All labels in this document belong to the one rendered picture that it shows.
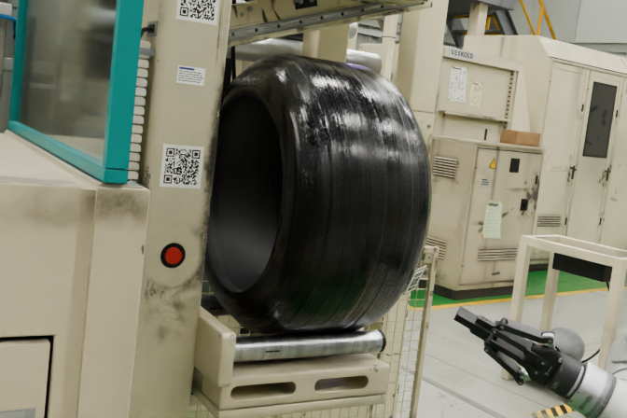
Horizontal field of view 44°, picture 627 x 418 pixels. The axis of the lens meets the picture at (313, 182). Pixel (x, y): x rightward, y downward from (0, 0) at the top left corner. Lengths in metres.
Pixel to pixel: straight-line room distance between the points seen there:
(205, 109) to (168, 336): 0.41
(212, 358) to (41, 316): 0.78
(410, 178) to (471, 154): 4.63
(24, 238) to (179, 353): 0.86
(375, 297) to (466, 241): 4.66
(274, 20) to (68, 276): 1.31
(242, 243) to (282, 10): 0.56
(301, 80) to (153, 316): 0.50
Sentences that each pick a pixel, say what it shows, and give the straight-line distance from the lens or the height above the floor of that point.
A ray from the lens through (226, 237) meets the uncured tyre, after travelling 1.77.
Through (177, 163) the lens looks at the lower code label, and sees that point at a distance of 1.37.
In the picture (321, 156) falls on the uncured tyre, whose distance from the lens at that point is 1.30.
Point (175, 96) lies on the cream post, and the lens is 1.36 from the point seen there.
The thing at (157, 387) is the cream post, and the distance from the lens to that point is 1.46.
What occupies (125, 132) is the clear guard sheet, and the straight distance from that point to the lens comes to 0.62.
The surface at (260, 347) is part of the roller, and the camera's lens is 1.43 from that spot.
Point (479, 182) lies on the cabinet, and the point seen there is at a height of 0.94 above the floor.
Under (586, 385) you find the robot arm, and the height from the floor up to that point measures 0.92.
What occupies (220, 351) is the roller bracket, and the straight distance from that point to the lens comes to 1.35.
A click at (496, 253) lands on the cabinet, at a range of 6.39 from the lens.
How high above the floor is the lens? 1.35
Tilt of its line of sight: 5 degrees down
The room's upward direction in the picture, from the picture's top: 7 degrees clockwise
